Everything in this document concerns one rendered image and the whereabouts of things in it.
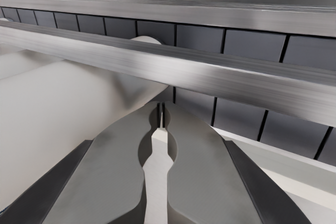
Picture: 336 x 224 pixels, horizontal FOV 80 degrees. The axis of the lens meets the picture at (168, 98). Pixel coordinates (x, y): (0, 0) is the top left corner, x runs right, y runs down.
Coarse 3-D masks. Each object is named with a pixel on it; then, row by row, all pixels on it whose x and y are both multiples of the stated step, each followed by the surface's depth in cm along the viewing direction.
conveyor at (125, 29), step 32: (96, 32) 20; (128, 32) 18; (160, 32) 16; (192, 32) 15; (224, 32) 15; (256, 32) 13; (320, 64) 12; (160, 96) 19; (192, 96) 17; (224, 128) 17; (256, 128) 16; (288, 128) 14; (320, 128) 13; (320, 160) 14
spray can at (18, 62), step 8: (0, 56) 13; (8, 56) 13; (16, 56) 14; (24, 56) 14; (32, 56) 14; (40, 56) 14; (48, 56) 15; (0, 64) 13; (8, 64) 13; (16, 64) 13; (24, 64) 13; (32, 64) 14; (40, 64) 14; (0, 72) 12; (8, 72) 12; (16, 72) 13
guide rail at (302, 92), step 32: (0, 32) 13; (32, 32) 11; (64, 32) 11; (96, 64) 9; (128, 64) 8; (160, 64) 8; (192, 64) 7; (224, 64) 6; (256, 64) 6; (288, 64) 6; (224, 96) 7; (256, 96) 6; (288, 96) 6; (320, 96) 5
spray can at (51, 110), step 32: (64, 64) 11; (0, 96) 8; (32, 96) 8; (64, 96) 9; (96, 96) 10; (128, 96) 12; (0, 128) 7; (32, 128) 8; (64, 128) 9; (96, 128) 11; (0, 160) 7; (32, 160) 8; (0, 192) 7
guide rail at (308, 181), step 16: (160, 128) 16; (240, 144) 15; (256, 160) 13; (272, 160) 13; (288, 160) 13; (272, 176) 13; (288, 176) 12; (304, 176) 12; (320, 176) 12; (304, 192) 12; (320, 192) 12
